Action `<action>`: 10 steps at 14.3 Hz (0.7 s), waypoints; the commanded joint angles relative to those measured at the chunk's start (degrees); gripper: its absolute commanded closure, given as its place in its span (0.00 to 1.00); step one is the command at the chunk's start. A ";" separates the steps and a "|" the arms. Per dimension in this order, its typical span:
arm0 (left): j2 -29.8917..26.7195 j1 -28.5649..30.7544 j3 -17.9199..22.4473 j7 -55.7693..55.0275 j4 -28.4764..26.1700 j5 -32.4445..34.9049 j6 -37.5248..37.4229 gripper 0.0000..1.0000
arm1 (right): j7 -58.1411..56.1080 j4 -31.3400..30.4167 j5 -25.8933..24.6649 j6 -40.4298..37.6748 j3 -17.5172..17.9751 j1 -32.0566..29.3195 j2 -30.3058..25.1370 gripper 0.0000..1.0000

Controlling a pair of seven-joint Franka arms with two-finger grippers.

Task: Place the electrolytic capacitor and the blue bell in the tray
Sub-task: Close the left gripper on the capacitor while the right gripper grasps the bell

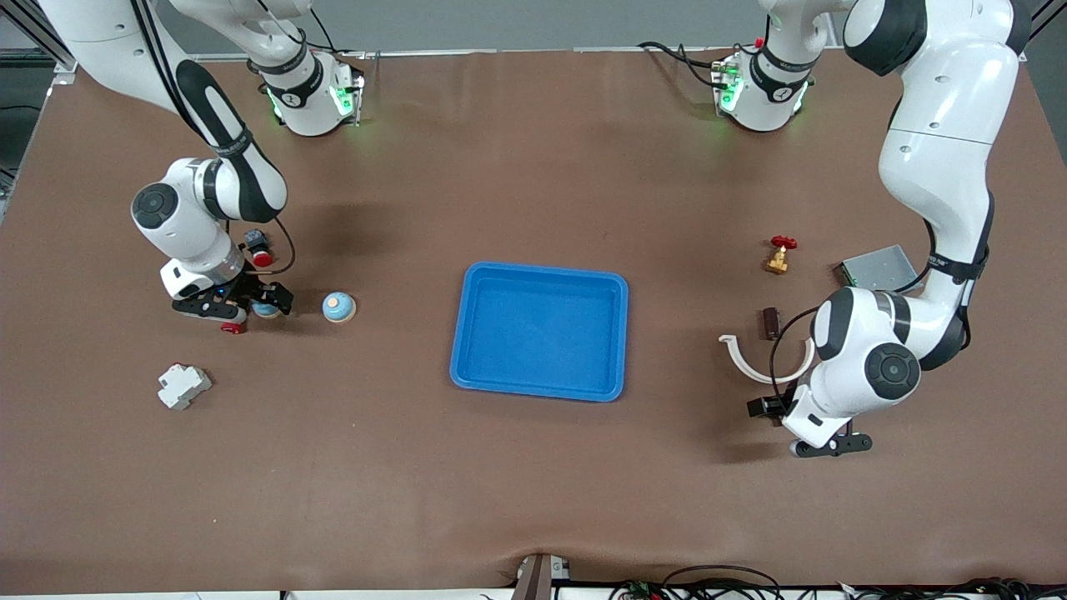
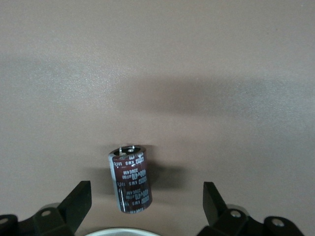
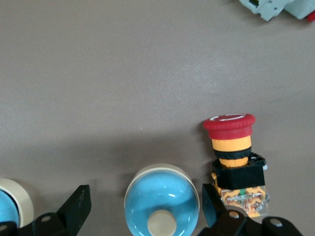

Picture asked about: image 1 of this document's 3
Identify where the blue plastic tray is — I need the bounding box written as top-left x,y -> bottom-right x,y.
449,262 -> 629,403

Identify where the white curved plastic clamp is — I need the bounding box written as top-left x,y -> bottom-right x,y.
719,334 -> 816,385

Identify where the white circuit breaker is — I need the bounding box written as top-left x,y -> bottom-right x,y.
158,363 -> 213,411

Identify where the grey metal module box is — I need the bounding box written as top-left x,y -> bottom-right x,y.
838,244 -> 928,293

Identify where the base connector box green light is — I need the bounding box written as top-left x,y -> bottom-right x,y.
710,52 -> 744,113
332,52 -> 368,128

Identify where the brown table mat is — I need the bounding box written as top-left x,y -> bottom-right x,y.
0,46 -> 1067,594

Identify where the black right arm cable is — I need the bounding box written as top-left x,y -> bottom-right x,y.
129,0 -> 298,276

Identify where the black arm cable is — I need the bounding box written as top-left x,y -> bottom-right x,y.
769,196 -> 994,403
129,0 -> 298,276

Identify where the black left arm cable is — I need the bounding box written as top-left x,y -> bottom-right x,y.
769,196 -> 994,403

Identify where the brass valve red handle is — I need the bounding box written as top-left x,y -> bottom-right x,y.
763,235 -> 799,276

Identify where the black cable bundle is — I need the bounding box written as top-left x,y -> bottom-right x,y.
609,565 -> 1067,600

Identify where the grey metal mount post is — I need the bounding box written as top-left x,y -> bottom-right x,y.
510,552 -> 573,600

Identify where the aluminium frame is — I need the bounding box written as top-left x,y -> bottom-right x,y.
0,0 -> 84,84

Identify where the black base power cable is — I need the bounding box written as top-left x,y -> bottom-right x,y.
638,40 -> 722,88

